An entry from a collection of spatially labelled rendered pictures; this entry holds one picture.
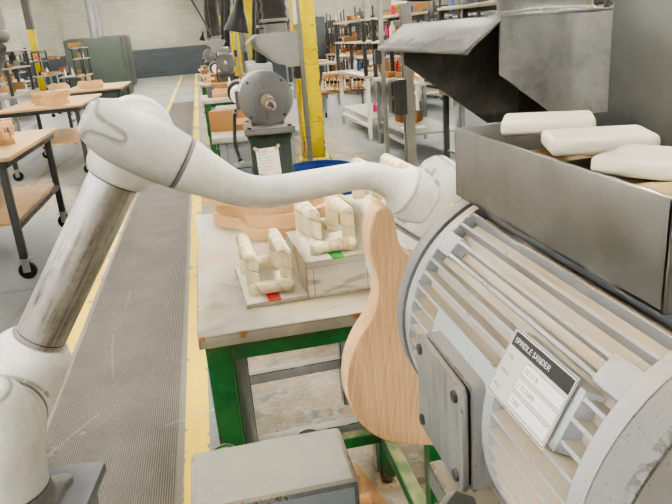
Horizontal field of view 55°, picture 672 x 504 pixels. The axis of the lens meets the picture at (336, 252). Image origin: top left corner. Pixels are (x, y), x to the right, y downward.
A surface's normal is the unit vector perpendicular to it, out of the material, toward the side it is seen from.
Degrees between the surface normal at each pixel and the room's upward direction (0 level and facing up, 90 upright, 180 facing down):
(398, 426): 92
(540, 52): 90
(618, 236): 90
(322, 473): 0
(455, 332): 71
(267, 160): 89
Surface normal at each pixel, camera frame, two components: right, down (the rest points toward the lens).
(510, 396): -0.90, -0.33
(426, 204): 0.11, 0.30
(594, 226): -0.98, 0.14
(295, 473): -0.07, -0.95
